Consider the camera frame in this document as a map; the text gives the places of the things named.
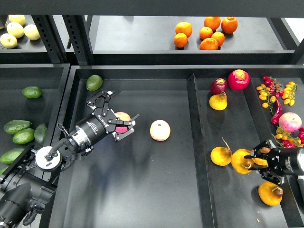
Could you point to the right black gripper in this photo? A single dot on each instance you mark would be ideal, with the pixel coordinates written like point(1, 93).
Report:
point(281, 162)

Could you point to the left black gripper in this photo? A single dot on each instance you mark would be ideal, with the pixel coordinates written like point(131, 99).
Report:
point(96, 126)

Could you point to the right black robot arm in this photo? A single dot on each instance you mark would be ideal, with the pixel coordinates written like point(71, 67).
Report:
point(300, 180)

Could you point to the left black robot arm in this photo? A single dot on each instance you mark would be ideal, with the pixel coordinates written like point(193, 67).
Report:
point(26, 195)

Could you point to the green avocado at tray corner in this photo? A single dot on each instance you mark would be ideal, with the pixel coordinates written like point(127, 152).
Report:
point(94, 83)

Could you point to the green avocado upper left tray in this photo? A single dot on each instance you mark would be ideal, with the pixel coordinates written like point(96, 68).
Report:
point(32, 92)

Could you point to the pale yellow pear right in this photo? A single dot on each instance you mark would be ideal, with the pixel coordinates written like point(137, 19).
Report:
point(31, 32)

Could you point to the pale yellow pear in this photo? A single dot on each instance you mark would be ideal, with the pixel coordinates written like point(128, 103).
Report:
point(8, 41)
point(15, 29)
point(31, 32)
point(18, 19)

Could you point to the pale yellow pear front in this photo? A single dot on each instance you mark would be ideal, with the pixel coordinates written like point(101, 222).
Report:
point(8, 41)

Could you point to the pale yellow pear centre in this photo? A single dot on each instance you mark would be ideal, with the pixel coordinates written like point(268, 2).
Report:
point(15, 29)

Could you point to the pale yellow pear top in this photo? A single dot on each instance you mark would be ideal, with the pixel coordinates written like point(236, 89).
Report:
point(18, 19)

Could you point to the pink red apple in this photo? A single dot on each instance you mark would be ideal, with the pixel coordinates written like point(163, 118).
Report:
point(123, 117)

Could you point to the lower cherry tomato cluster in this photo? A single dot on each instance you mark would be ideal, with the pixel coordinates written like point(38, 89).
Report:
point(286, 139)

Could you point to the cherry tomato cluster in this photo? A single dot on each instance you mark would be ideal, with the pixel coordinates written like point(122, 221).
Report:
point(271, 91)
point(286, 139)

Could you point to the red chili pepper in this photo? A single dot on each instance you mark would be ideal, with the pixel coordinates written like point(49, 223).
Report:
point(277, 113)

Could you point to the pink apple right tray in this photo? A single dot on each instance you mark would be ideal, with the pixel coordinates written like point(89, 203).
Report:
point(290, 122)

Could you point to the pale pink apple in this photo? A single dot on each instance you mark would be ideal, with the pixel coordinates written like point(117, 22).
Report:
point(160, 130)

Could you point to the black left tray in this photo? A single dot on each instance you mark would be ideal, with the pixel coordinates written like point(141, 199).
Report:
point(51, 78)

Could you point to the upper cherry tomato cluster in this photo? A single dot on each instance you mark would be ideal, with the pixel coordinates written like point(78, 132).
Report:
point(271, 91)

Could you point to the large black centre tray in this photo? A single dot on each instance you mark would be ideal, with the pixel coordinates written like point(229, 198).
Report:
point(139, 182)

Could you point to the large red apple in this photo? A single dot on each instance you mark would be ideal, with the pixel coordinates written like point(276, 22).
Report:
point(238, 79)

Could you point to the dark red apple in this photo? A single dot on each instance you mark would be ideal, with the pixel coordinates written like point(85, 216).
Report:
point(218, 86)

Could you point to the orange far left bottom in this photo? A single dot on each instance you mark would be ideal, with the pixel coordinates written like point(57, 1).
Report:
point(180, 40)

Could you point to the orange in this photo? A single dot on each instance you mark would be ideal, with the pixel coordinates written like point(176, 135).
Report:
point(209, 44)
point(184, 27)
point(212, 22)
point(180, 40)
point(229, 25)

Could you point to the orange far left top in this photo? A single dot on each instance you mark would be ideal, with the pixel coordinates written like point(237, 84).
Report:
point(184, 27)

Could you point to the orange front bottom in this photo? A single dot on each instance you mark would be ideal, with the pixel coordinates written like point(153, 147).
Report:
point(209, 44)

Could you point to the orange centre small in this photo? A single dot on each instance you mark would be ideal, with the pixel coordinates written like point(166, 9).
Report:
point(205, 32)

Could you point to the orange small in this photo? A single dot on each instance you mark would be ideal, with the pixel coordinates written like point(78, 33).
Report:
point(205, 32)
point(219, 37)

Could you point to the orange right small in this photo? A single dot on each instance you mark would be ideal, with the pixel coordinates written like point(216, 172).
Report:
point(219, 37)

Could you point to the orange top right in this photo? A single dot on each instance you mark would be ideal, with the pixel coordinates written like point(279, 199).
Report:
point(229, 25)

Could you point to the orange top centre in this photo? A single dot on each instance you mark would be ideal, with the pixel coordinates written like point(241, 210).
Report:
point(212, 22)

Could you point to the dark avocado near tray wall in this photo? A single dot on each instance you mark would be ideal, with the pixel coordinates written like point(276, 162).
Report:
point(40, 133)

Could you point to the black metal shelf frame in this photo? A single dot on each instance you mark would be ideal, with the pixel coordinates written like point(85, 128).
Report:
point(272, 9)

